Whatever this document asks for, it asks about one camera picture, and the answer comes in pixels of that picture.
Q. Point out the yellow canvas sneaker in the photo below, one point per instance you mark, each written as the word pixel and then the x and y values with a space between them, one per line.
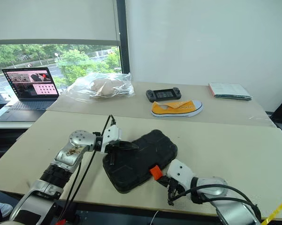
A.
pixel 176 110

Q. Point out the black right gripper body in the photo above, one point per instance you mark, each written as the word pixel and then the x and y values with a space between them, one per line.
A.
pixel 171 184

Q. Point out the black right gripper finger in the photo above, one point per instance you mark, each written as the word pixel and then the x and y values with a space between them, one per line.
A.
pixel 163 180

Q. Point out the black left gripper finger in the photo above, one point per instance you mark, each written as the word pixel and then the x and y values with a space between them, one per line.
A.
pixel 112 159
pixel 129 145

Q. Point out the black window frame post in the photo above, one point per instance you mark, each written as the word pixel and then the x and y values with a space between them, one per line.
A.
pixel 124 35

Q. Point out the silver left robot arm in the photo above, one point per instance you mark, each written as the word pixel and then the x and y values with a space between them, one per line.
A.
pixel 68 154

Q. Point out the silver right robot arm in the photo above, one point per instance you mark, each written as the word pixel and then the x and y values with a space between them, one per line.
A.
pixel 225 201

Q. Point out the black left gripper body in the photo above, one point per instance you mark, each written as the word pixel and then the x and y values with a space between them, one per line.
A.
pixel 112 148

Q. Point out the white roller blind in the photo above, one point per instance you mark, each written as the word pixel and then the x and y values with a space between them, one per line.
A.
pixel 54 18

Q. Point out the white sneaker on floor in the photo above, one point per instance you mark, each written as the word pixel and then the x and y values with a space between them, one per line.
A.
pixel 2 207

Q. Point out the open grey laptop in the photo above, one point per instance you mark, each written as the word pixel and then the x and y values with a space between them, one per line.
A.
pixel 28 105

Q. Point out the black plastic tool case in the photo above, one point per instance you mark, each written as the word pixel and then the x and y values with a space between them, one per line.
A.
pixel 140 161

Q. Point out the beige item inside bag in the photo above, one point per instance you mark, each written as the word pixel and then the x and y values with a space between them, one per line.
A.
pixel 106 87

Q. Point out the stack of booklets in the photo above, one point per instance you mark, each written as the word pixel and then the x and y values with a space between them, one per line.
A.
pixel 230 90

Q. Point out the yellow translucent strip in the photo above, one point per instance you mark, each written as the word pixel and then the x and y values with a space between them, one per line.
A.
pixel 278 209

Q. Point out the black handheld game console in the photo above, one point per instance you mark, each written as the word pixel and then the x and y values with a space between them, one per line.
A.
pixel 163 94

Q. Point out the clear plastic bag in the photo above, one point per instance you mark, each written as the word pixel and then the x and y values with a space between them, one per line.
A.
pixel 81 90

